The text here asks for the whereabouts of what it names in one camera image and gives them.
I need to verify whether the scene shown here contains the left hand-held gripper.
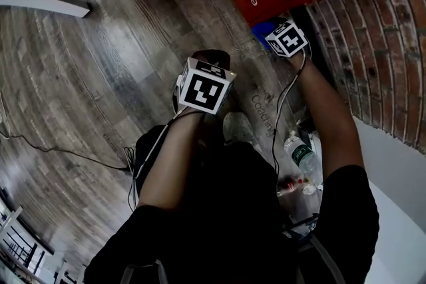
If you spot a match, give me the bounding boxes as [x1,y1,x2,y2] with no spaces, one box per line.
[175,49,238,116]

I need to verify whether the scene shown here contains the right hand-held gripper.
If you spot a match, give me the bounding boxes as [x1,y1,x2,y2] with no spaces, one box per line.
[264,19,309,59]

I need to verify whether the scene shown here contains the blue wiping cloth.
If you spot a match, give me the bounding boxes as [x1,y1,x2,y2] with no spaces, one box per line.
[251,20,284,44]

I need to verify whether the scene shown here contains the person's right forearm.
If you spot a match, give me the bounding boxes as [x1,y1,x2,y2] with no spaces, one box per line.
[292,55,365,182]

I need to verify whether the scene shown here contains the person's left forearm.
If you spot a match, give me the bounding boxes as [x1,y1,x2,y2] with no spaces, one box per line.
[137,111,208,211]

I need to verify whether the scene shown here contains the person's white shoe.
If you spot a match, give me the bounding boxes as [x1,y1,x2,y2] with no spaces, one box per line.
[222,112,256,144]

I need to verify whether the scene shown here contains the person's black trousers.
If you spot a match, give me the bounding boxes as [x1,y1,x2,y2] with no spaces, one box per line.
[134,124,167,187]

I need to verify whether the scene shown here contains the clear plastic bottle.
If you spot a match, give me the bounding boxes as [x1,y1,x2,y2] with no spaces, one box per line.
[283,138,324,188]

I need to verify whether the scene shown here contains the red drink can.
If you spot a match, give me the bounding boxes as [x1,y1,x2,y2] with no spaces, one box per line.
[277,179,298,198]

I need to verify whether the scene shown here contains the person's black shirt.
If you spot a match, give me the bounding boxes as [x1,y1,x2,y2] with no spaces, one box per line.
[83,139,381,284]

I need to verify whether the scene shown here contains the black window railing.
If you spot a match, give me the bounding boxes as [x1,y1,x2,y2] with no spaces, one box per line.
[0,206,56,277]

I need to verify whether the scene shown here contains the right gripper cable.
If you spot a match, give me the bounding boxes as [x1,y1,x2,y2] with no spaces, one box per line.
[270,49,310,177]

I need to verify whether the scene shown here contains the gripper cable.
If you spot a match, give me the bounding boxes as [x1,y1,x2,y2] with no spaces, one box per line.
[126,109,188,211]
[270,49,310,177]

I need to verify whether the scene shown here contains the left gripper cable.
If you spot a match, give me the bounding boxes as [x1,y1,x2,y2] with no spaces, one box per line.
[126,109,188,211]

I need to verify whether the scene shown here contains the black floor cable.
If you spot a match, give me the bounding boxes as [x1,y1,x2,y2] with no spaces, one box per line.
[0,130,131,172]

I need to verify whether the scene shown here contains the grey left shoulder strap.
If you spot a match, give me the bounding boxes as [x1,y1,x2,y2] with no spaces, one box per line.
[119,259,169,284]

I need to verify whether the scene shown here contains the grey shoulder strap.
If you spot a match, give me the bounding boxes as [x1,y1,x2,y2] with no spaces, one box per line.
[308,232,347,284]
[119,259,169,284]

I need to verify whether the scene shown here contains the grey right shoulder strap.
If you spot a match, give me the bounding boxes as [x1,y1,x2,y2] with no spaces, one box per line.
[308,232,347,284]

